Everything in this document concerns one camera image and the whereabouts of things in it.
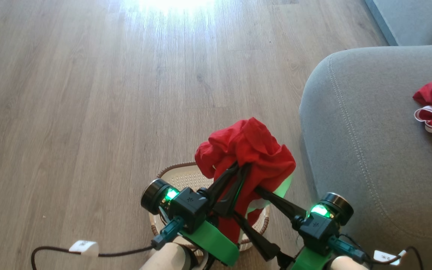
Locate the red garment plain white trim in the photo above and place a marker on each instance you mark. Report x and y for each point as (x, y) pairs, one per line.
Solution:
(253, 150)

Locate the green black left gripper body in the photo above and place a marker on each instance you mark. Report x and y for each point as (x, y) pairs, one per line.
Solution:
(216, 242)

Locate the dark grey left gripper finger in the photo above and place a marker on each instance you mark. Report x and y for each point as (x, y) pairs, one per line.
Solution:
(219, 187)
(234, 195)
(257, 238)

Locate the white basket brown rim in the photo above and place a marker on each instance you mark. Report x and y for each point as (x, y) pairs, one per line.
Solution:
(186, 176)

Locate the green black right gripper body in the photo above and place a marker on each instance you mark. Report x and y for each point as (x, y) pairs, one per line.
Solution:
(311, 260)

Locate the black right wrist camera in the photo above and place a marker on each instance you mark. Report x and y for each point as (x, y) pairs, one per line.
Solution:
(319, 228)

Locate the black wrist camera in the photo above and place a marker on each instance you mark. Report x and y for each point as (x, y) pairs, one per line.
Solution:
(319, 228)
(188, 206)

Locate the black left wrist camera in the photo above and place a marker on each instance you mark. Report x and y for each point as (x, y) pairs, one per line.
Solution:
(188, 206)

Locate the grey fabric sofa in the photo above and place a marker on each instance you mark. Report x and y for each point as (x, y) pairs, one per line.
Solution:
(369, 150)

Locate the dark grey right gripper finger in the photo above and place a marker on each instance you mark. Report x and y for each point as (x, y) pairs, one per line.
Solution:
(283, 206)

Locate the blue-grey upholstered seat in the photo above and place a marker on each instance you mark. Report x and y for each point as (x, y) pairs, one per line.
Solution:
(418, 18)

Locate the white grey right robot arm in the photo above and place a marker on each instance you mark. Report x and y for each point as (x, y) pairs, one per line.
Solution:
(347, 264)

